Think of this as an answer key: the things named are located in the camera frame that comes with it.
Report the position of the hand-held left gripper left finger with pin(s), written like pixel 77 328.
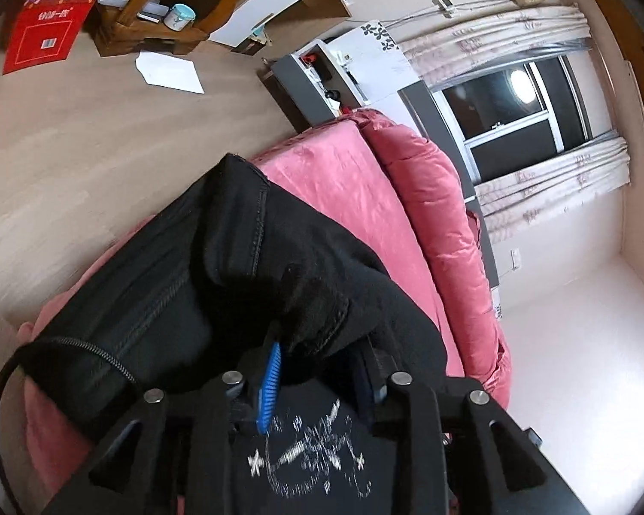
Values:
pixel 271 386

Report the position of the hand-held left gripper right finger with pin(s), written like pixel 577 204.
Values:
pixel 408 402

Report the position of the black pants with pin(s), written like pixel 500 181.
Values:
pixel 204 279

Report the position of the pink quilt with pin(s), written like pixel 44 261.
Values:
pixel 434 193

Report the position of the pink bed sheet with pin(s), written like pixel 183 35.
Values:
pixel 332 182

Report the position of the pale floral curtain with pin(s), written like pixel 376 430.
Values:
pixel 558 182
pixel 493 32

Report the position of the grey headboard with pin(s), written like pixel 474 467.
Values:
pixel 429 112

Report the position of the window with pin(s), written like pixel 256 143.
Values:
pixel 515 112

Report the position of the white paper sheet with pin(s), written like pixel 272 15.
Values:
pixel 169 72

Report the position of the grey white bedside cabinet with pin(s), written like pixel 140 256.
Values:
pixel 354 59

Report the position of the teal jar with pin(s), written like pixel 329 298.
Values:
pixel 180 17

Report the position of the red paper bag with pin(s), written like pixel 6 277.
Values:
pixel 43 32

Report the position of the wall switch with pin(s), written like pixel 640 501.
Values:
pixel 515 261

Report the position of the wooden door frame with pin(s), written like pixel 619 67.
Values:
pixel 622 21

